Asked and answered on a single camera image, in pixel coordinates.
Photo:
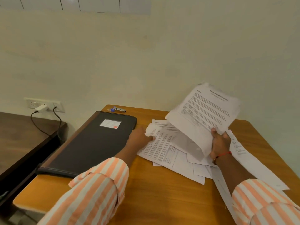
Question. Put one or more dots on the pile of loose paper sheets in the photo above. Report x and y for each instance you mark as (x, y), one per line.
(164, 147)

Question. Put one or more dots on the blue and silver stapler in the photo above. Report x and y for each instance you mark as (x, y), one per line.
(119, 109)

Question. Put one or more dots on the person's right hand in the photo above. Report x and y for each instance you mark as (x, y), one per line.
(221, 144)

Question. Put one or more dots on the white wall socket panel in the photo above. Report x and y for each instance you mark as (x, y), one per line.
(30, 104)

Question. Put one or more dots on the white charger plug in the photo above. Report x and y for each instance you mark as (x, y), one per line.
(41, 108)

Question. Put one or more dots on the brown wrist watch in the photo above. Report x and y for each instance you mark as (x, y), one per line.
(214, 161)

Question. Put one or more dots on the person's right thumb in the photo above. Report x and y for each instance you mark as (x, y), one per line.
(214, 135)

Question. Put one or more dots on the person's left hand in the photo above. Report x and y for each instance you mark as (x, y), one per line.
(137, 139)

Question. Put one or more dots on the dark brown wooden desk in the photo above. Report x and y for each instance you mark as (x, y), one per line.
(21, 142)

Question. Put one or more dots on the person's right forearm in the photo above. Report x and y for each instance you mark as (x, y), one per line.
(255, 199)

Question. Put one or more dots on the black leather folder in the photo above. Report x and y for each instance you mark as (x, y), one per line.
(91, 142)

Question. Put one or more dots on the stapled text document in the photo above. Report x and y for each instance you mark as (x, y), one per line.
(206, 110)

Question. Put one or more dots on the person's left thumb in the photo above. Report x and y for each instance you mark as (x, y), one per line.
(151, 138)

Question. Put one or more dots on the person's left forearm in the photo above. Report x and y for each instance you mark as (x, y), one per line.
(93, 189)

